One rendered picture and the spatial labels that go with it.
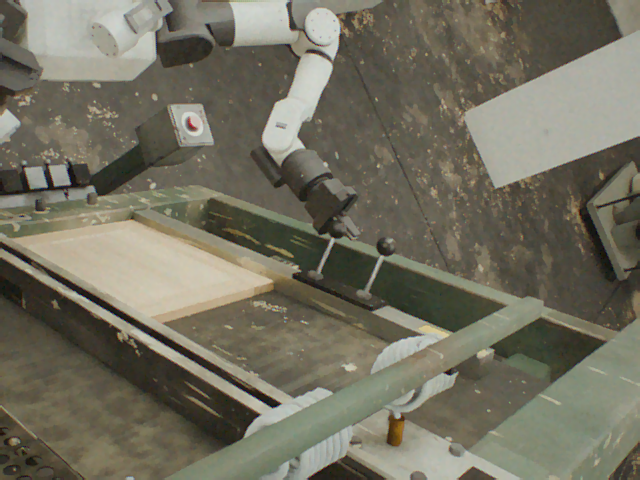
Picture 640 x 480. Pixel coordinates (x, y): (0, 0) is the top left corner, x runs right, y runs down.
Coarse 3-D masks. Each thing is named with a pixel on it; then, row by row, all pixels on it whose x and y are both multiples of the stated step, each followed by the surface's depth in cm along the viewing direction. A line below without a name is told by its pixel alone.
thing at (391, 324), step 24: (144, 216) 167; (168, 216) 169; (192, 240) 156; (216, 240) 155; (240, 264) 147; (264, 264) 144; (288, 288) 139; (312, 288) 134; (336, 312) 131; (360, 312) 127; (384, 312) 126; (384, 336) 125; (408, 336) 121; (480, 360) 113
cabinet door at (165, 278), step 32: (128, 224) 166; (64, 256) 142; (96, 256) 144; (128, 256) 146; (160, 256) 148; (192, 256) 150; (128, 288) 130; (160, 288) 132; (192, 288) 133; (224, 288) 134; (256, 288) 137; (160, 320) 120
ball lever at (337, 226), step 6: (330, 222) 138; (336, 222) 137; (342, 222) 137; (330, 228) 137; (336, 228) 136; (342, 228) 136; (330, 234) 137; (336, 234) 136; (342, 234) 137; (330, 240) 137; (330, 246) 137; (324, 252) 137; (324, 258) 137; (318, 264) 137; (312, 270) 137; (318, 270) 137; (312, 276) 136; (318, 276) 136
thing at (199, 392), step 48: (0, 240) 131; (0, 288) 125; (48, 288) 113; (96, 288) 114; (96, 336) 106; (144, 336) 100; (144, 384) 99; (192, 384) 92; (240, 384) 91; (240, 432) 87; (384, 432) 76
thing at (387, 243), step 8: (384, 240) 129; (392, 240) 130; (384, 248) 129; (392, 248) 129; (384, 256) 130; (376, 264) 130; (376, 272) 130; (368, 280) 130; (368, 288) 129; (360, 296) 129; (368, 296) 128
